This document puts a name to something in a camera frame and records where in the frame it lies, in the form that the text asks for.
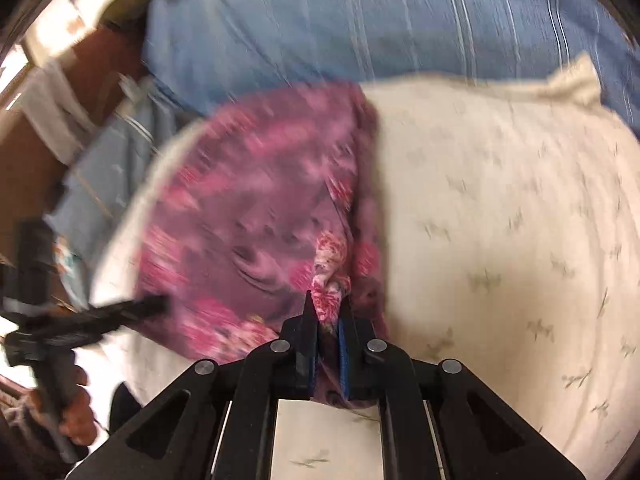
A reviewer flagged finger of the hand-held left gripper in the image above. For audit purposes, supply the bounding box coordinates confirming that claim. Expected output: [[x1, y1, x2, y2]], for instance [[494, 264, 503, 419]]
[[85, 294, 169, 333]]

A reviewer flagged blue plaid bedsheet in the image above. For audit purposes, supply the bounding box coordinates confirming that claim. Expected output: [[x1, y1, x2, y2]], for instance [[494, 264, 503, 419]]
[[45, 0, 640, 313]]

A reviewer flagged pink floral small garment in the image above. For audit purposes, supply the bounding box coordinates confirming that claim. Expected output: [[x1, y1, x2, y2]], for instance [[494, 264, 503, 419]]
[[135, 82, 393, 408]]

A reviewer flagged white cloth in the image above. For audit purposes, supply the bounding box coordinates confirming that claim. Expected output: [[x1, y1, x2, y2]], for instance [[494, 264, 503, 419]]
[[22, 60, 98, 167]]

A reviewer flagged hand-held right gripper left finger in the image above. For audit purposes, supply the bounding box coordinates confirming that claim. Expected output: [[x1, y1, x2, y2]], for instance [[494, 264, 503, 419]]
[[67, 290, 320, 480]]

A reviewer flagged person's left hand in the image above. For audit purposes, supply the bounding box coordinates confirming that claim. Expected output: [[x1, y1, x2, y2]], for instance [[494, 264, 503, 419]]
[[27, 364, 98, 447]]

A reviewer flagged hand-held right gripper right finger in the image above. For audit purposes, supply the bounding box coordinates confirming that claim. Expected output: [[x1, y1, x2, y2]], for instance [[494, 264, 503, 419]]
[[338, 304, 587, 480]]

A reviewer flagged beige brown patterned blanket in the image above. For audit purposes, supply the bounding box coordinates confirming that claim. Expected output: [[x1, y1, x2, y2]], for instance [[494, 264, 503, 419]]
[[22, 0, 196, 63]]

